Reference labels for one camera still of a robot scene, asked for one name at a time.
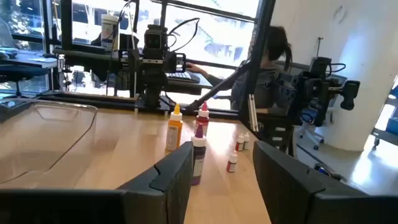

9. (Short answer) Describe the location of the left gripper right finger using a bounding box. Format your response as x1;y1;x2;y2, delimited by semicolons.
252;139;398;224

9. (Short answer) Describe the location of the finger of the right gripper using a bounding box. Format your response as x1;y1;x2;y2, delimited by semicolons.
143;63;155;90
154;63;167;90

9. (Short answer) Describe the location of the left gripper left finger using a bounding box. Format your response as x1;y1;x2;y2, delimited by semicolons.
0;141;195;224

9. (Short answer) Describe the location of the yellow food coloring bottle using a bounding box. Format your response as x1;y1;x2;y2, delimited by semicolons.
165;103;184;152

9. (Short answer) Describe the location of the pink food coloring bottle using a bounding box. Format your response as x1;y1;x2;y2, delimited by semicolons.
195;101;210;138

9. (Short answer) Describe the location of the purple food coloring bottle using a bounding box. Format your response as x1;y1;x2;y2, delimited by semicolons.
190;123;207;187

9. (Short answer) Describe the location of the black keyboard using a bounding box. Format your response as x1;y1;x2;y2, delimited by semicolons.
165;71;201;84

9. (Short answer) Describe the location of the dark grey side desk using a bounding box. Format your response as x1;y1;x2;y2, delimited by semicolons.
161;70;216;96

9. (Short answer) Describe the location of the white cylindrical container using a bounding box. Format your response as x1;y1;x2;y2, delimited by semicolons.
101;14;120;51

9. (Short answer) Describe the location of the office chair with wheels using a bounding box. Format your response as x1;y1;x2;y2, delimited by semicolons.
297;119;326;152

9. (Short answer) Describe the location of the grey office desk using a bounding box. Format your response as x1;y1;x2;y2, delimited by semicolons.
0;48;59;70

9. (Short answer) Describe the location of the clear plastic bin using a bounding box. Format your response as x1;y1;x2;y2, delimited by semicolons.
0;98;99;189

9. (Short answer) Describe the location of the blue cart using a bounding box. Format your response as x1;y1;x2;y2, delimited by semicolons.
371;85;398;147

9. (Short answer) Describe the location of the person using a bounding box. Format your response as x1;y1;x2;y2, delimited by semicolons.
185;25;294;110

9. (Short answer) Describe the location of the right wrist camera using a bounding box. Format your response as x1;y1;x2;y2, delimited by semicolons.
143;24;169;60

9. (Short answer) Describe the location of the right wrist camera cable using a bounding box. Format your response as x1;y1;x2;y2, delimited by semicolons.
166;17;201;53

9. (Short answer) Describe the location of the silver metal bracket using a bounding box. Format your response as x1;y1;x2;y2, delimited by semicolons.
248;94;259;133

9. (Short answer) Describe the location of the black aluminium table frame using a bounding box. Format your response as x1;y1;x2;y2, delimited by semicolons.
35;0;296;156

